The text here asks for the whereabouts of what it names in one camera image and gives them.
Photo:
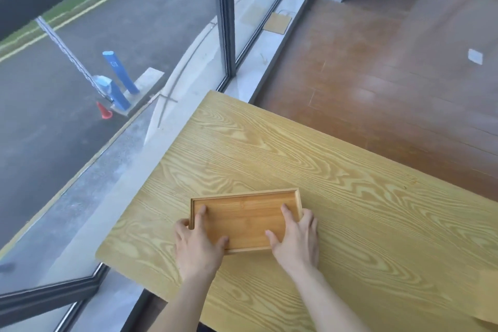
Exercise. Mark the person's right forearm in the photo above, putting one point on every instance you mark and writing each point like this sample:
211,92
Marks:
325,300

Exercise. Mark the person's left hand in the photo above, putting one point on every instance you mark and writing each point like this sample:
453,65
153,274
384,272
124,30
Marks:
196,252

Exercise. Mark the blue barrier gate machine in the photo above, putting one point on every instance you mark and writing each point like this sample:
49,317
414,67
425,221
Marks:
111,91

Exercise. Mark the brown paper bag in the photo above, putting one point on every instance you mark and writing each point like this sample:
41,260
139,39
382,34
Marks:
277,23

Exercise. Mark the person's right hand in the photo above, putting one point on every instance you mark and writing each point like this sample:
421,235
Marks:
297,242

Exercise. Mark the person's left thumb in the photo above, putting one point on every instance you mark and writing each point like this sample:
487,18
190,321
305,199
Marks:
222,243

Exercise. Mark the dark window frame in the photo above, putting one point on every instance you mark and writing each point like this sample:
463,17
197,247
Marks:
225,16

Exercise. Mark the blue barrier gate post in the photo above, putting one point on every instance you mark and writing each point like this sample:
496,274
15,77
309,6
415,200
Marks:
121,72

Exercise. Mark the wooden table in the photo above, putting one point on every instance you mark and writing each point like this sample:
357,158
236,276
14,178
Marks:
311,211

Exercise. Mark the person's right thumb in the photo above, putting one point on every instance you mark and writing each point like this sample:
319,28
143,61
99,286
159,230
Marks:
272,239

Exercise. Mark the small wooden tray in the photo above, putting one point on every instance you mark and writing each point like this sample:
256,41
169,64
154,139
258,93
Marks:
246,222

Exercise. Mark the orange traffic cone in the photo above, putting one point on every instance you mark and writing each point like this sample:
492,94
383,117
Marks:
103,110

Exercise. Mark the person's left forearm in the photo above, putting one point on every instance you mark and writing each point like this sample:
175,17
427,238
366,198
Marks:
183,304

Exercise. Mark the white floor socket plate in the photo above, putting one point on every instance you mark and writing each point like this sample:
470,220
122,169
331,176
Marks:
475,56

